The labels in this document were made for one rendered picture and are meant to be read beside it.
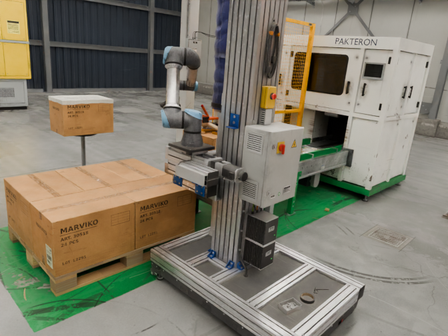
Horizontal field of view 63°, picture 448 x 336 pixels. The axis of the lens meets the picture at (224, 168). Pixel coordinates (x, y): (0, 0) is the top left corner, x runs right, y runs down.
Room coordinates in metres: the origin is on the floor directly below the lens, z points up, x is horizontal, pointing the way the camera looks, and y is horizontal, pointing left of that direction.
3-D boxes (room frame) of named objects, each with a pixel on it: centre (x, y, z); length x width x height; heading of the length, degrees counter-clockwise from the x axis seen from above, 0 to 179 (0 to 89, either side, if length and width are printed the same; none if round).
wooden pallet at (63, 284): (2.84, 0.99, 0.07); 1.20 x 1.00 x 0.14; 136
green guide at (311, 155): (4.03, -0.94, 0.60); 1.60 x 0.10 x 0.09; 136
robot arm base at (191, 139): (2.38, 0.23, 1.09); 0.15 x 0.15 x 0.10
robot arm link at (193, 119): (2.38, 0.23, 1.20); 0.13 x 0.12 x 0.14; 99
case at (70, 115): (4.32, 1.74, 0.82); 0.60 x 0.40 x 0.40; 136
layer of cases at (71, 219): (2.84, 0.99, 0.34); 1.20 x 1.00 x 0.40; 136
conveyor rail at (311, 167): (3.73, -0.74, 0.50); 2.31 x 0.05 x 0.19; 136
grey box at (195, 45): (4.29, 0.45, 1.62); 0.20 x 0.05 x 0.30; 136
